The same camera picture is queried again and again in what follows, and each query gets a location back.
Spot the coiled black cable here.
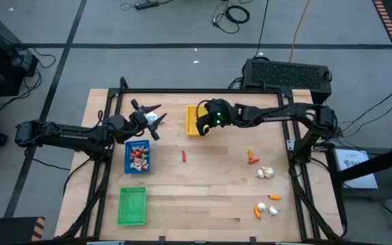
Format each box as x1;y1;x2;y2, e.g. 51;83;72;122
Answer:
211;0;251;35

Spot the dark grey side table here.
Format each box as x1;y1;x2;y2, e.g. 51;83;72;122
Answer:
325;146;392;201

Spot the black metal table frame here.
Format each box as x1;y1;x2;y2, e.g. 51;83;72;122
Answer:
58;76;348;241

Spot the black metal stand beam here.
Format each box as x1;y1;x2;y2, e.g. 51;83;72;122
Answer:
331;142;392;184

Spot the yellow hanging cable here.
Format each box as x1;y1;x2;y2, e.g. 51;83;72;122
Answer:
288;0;311;64

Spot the silver mounting plate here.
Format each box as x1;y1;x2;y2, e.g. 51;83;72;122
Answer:
286;139;301;152

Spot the black equipment rack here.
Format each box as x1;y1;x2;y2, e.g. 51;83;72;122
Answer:
0;17;39;99

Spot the black mesh computer case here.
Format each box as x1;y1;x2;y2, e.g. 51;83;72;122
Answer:
242;57;333;105

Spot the black hanging cable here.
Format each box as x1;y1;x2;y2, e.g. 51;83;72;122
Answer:
252;0;270;59

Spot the black arm base cable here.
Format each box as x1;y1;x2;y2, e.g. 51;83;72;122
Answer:
25;149;95;197

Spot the black floor cable bundle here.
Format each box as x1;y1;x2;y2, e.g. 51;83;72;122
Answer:
0;46;57;113

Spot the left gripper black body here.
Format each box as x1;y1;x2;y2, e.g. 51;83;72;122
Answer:
129;99;159;141

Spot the blue plastic basket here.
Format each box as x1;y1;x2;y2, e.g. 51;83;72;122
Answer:
124;139;151;175

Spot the yellow plastic basket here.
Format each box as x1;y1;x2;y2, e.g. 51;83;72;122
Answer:
185;105;206;137

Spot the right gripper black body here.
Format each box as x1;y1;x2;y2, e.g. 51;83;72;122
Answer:
195;98;238;137

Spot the green plastic basket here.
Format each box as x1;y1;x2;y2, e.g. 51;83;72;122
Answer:
116;186;148;227

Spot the black power strip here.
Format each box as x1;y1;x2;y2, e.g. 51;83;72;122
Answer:
133;0;161;11

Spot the white printed paper sheet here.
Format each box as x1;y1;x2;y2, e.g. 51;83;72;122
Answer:
333;148;379;190

